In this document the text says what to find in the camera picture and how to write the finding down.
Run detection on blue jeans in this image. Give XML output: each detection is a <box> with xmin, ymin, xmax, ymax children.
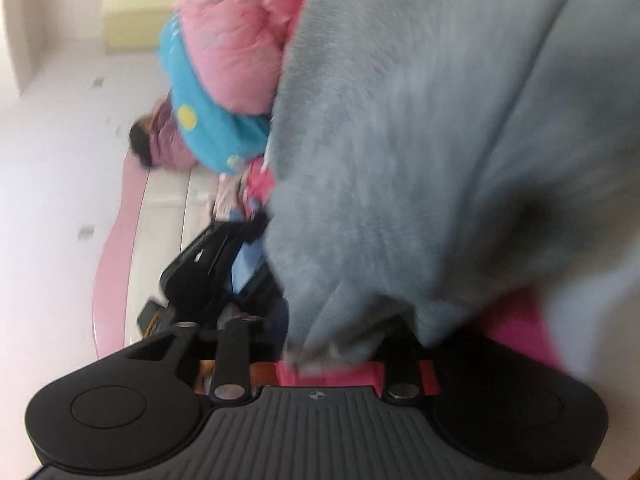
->
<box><xmin>229</xmin><ymin>210</ymin><xmax>273</xmax><ymax>301</ymax></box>

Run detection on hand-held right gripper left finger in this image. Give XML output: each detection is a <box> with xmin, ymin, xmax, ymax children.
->
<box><xmin>124</xmin><ymin>315</ymin><xmax>284</xmax><ymax>406</ymax></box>

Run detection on pink floral quilt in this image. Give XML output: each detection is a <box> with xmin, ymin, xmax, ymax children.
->
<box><xmin>172</xmin><ymin>0</ymin><xmax>321</xmax><ymax>116</ymax></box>

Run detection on teal dotted quilt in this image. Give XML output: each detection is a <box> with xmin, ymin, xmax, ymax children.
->
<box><xmin>157</xmin><ymin>10</ymin><xmax>273</xmax><ymax>176</ymax></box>

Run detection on pink and cream headboard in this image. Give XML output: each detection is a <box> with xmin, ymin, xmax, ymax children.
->
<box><xmin>92</xmin><ymin>155</ymin><xmax>241</xmax><ymax>361</ymax></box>

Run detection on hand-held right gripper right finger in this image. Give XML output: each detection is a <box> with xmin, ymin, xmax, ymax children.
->
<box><xmin>381</xmin><ymin>342</ymin><xmax>427</xmax><ymax>406</ymax></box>

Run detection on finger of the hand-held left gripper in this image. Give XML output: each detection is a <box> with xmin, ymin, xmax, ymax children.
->
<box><xmin>192</xmin><ymin>209</ymin><xmax>272</xmax><ymax>263</ymax></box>

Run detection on grey sweatpants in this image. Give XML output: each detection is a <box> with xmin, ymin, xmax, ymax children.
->
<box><xmin>262</xmin><ymin>0</ymin><xmax>640</xmax><ymax>381</ymax></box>

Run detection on pale yellow wardrobe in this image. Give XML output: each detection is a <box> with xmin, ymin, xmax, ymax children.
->
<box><xmin>102</xmin><ymin>0</ymin><xmax>181</xmax><ymax>53</ymax></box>

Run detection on pink flower printed blanket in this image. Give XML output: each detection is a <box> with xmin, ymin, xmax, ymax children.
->
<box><xmin>242</xmin><ymin>157</ymin><xmax>563</xmax><ymax>396</ymax></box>

